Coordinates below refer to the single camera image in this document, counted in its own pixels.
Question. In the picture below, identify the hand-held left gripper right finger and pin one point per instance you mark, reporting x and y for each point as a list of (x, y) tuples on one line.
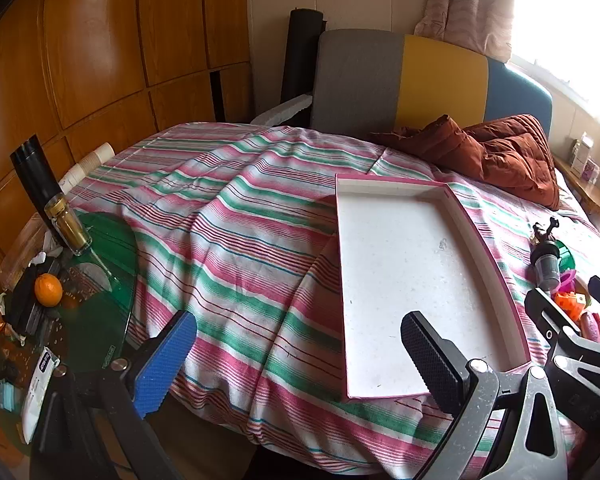
[(430, 360)]

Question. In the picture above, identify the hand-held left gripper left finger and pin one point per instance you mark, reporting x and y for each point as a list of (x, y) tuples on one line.
[(165, 360)]

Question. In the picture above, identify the orange block toy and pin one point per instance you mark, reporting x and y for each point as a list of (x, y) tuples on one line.
[(567, 301)]

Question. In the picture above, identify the magenta funnel toy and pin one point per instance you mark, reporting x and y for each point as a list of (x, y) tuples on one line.
[(568, 278)]

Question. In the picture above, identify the clear cup with black lid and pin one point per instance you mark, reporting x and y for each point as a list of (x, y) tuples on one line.
[(547, 265)]

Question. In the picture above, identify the green spool toy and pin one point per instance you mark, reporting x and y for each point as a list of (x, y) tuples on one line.
[(566, 257)]

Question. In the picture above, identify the white tray with pink rim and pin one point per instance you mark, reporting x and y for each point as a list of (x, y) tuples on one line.
[(405, 270)]

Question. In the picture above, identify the green glass round table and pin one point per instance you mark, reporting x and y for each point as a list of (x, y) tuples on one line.
[(105, 310)]

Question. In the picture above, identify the wooden shelf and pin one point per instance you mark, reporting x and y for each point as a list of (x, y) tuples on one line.
[(590, 195)]

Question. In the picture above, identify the white pillow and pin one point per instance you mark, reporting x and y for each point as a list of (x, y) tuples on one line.
[(570, 192)]

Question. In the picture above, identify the purple small box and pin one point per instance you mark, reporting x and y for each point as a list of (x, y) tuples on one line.
[(591, 169)]

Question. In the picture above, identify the white tube box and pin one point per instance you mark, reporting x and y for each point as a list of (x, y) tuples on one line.
[(37, 390)]

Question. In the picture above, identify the orange fruit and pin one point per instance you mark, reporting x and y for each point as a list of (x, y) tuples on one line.
[(48, 290)]

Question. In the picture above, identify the pink green striped blanket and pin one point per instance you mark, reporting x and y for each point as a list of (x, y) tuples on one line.
[(230, 240)]

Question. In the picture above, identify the white carton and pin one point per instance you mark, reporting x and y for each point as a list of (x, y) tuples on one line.
[(581, 150)]

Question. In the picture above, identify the black box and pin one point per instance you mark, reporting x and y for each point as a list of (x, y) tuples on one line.
[(22, 305)]

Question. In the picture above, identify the teal small box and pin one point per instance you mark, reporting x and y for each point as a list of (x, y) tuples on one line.
[(9, 396)]

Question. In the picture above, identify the crumpled white tissue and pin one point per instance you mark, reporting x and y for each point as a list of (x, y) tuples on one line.
[(40, 258)]

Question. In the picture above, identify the glass jar with gold lid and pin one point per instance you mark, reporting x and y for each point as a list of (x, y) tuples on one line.
[(70, 227)]

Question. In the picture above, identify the brown padded jacket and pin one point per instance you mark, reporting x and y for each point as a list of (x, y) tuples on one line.
[(510, 160)]

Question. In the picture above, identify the stack of paper cups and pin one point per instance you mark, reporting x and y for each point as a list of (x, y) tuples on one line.
[(92, 160)]

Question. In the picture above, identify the black thermos bottle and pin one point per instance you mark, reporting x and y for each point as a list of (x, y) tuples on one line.
[(32, 170)]

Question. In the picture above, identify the window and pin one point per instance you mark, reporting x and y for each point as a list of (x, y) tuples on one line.
[(570, 35)]

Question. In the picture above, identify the white foam piece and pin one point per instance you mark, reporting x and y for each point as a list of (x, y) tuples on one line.
[(285, 110)]

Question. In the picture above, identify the grey yellow blue headboard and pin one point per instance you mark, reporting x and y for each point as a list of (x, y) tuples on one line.
[(355, 80)]

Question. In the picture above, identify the pale patterned curtain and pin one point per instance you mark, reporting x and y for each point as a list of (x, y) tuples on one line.
[(470, 5)]

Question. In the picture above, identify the black rolled mat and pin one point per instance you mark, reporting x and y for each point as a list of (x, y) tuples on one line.
[(300, 55)]

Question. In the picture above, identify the wooden wardrobe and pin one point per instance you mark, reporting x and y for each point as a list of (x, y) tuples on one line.
[(95, 35)]

